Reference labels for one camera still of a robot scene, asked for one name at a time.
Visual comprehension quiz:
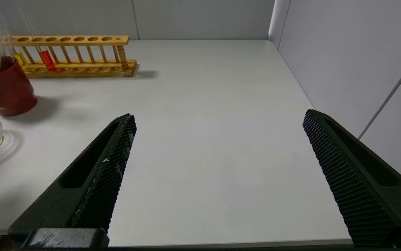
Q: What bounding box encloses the test tube red liquid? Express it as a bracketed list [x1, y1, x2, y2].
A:
[16, 3, 56, 72]

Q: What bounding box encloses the empty glass test tube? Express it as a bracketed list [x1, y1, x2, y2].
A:
[0, 22, 14, 68]

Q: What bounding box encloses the test tube pale yellow liquid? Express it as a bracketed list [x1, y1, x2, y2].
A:
[0, 0, 31, 73]

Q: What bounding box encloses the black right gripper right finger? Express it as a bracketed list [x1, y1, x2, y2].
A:
[302, 109, 401, 249]

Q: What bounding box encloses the red plastic cup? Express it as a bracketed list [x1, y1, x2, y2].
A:
[0, 56, 38, 117]

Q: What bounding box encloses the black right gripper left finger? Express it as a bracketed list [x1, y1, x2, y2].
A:
[8, 113, 137, 242]

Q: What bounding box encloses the wooden test tube rack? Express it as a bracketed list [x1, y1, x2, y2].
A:
[0, 35, 137, 78]

